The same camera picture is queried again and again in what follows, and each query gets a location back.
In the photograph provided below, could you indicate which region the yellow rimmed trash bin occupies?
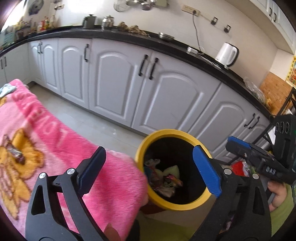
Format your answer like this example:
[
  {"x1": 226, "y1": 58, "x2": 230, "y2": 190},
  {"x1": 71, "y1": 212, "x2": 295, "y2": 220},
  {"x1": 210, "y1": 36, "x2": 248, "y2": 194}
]
[{"x1": 135, "y1": 129, "x2": 211, "y2": 211}]

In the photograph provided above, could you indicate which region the person's right hand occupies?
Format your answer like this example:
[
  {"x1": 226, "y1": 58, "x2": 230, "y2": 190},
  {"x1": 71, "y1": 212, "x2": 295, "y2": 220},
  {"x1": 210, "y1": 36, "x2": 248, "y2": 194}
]
[{"x1": 267, "y1": 181, "x2": 287, "y2": 212}]

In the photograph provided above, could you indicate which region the red plastic bag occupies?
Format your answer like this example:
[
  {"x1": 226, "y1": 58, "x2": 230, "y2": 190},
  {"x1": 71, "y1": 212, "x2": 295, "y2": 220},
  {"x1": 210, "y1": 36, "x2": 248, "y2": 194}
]
[{"x1": 231, "y1": 161, "x2": 249, "y2": 177}]

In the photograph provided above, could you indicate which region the dark snack wrapper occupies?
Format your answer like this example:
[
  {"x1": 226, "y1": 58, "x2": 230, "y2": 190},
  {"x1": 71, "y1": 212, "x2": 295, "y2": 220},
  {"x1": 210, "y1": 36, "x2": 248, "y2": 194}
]
[{"x1": 6, "y1": 146, "x2": 25, "y2": 165}]

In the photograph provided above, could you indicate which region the pink cartoon blanket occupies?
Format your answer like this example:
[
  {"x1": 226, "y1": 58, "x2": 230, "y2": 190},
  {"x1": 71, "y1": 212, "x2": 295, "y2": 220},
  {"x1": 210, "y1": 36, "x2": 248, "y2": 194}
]
[{"x1": 1, "y1": 79, "x2": 147, "y2": 240}]

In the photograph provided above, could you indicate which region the white electric kettle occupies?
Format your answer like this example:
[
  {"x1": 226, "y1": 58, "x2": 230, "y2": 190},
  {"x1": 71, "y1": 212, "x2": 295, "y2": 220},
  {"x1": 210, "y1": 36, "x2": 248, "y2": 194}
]
[{"x1": 215, "y1": 42, "x2": 239, "y2": 69}]

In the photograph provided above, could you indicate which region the white power adapter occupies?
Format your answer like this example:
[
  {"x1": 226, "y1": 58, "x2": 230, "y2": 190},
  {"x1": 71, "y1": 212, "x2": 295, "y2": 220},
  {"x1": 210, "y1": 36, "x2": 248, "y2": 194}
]
[{"x1": 187, "y1": 47, "x2": 199, "y2": 55}]

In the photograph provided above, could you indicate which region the steel bowl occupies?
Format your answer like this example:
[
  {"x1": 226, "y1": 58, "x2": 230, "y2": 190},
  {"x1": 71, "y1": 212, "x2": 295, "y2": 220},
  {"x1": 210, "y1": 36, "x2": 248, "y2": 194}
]
[{"x1": 158, "y1": 32, "x2": 175, "y2": 42}]

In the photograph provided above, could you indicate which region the light blue cloth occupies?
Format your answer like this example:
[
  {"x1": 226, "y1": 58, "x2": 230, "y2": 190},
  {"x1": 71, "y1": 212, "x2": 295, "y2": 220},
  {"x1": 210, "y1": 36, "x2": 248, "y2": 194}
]
[{"x1": 0, "y1": 83, "x2": 16, "y2": 99}]

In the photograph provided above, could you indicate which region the green hanging spatula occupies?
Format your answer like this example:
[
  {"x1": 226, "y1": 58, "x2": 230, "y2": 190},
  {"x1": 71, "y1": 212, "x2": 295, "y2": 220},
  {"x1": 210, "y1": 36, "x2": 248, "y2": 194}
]
[{"x1": 156, "y1": 0, "x2": 169, "y2": 8}]

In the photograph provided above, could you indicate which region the shiny steel kettle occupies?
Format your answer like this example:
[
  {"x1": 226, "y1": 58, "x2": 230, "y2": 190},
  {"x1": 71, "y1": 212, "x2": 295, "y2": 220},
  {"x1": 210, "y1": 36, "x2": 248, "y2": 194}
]
[{"x1": 101, "y1": 15, "x2": 114, "y2": 30}]

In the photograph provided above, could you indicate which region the dark metal teapot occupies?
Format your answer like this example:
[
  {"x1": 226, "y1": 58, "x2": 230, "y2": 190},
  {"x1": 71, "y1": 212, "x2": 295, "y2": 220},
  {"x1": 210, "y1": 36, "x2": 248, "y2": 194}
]
[{"x1": 82, "y1": 15, "x2": 97, "y2": 29}]

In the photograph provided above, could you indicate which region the wall power strip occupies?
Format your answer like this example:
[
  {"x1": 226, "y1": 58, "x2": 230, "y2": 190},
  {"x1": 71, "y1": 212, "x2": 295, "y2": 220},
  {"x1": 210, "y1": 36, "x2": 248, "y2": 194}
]
[{"x1": 182, "y1": 4, "x2": 201, "y2": 16}]

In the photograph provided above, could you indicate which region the hanging wire skimmer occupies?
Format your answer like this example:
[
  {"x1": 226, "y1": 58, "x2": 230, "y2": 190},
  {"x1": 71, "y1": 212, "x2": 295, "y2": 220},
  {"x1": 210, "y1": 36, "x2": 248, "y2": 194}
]
[{"x1": 113, "y1": 0, "x2": 129, "y2": 13}]

